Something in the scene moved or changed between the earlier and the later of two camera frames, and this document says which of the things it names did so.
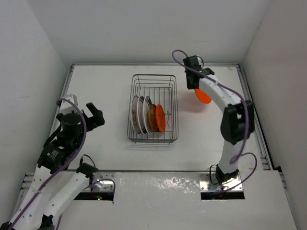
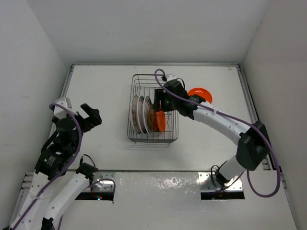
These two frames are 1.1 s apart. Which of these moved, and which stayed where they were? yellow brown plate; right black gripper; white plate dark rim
Moved: right black gripper
Stayed: yellow brown plate; white plate dark rim
